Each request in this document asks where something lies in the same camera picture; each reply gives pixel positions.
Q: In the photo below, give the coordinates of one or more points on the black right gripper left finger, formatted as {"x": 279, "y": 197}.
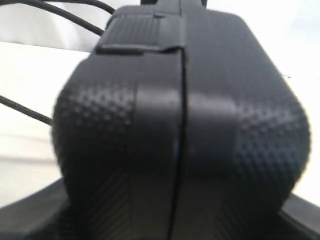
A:
{"x": 44, "y": 215}

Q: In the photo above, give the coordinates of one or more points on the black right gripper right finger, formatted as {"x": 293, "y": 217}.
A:
{"x": 298, "y": 219}

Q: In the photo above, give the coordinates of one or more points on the black plastic carrying case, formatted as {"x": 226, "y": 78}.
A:
{"x": 179, "y": 127}

